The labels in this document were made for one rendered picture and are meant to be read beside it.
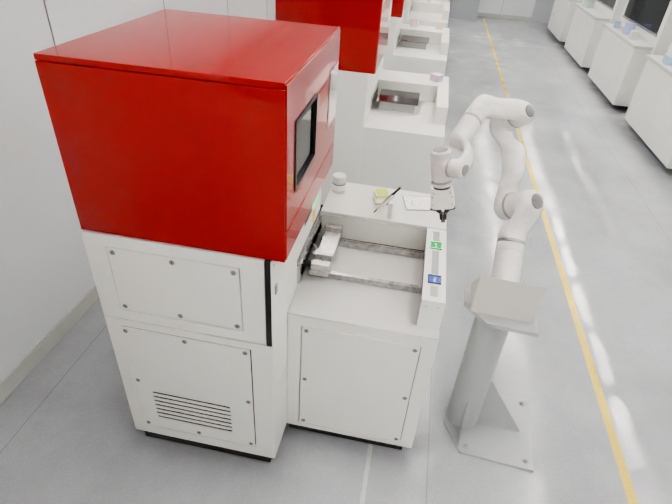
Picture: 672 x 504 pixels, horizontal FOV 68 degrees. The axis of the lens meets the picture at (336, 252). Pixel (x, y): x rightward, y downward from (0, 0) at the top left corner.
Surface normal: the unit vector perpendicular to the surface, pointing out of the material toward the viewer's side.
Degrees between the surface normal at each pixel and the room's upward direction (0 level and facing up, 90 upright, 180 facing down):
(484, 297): 90
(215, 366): 90
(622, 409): 0
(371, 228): 90
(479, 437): 0
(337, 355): 90
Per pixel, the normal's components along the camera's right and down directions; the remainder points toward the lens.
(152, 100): -0.19, 0.55
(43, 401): 0.06, -0.82
